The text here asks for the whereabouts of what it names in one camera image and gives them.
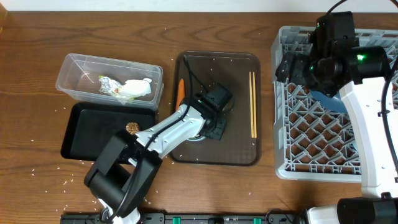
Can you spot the light blue rice bowl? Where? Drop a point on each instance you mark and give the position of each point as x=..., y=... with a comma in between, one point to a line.
x=197, y=138

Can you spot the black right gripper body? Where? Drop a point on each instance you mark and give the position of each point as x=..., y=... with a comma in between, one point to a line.
x=303, y=71

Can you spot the black plastic tray bin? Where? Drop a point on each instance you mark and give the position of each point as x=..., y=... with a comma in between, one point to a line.
x=92, y=125

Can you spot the orange carrot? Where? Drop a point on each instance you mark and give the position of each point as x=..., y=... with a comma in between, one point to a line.
x=180, y=93

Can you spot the light blue cup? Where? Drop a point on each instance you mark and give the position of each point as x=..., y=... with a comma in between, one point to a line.
x=356, y=146

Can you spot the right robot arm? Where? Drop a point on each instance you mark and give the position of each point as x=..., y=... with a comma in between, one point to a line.
x=362, y=77

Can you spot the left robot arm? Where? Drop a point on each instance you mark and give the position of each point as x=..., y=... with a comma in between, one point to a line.
x=122, y=174

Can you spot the blue plate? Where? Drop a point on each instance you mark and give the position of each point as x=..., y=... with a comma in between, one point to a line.
x=333, y=104

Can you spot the clear plastic bin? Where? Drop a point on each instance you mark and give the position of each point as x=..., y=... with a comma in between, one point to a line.
x=79, y=78

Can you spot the white napkin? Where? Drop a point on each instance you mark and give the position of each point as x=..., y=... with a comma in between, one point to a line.
x=135, y=88

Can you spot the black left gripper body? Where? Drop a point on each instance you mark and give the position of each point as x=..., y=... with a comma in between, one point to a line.
x=218, y=129

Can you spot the brown cookie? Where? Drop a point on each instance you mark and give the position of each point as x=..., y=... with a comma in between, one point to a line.
x=132, y=128

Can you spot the foil yellow snack wrapper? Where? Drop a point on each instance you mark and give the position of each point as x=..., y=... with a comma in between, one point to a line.
x=111, y=87

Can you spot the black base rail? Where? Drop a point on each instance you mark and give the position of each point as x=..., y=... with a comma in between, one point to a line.
x=274, y=216

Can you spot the right wooden chopstick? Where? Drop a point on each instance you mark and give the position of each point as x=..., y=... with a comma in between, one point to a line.
x=254, y=104

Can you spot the brown serving tray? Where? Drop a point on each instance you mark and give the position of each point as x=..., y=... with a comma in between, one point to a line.
x=236, y=147

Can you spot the grey dishwasher rack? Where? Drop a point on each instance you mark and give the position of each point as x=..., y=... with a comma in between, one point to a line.
x=311, y=142

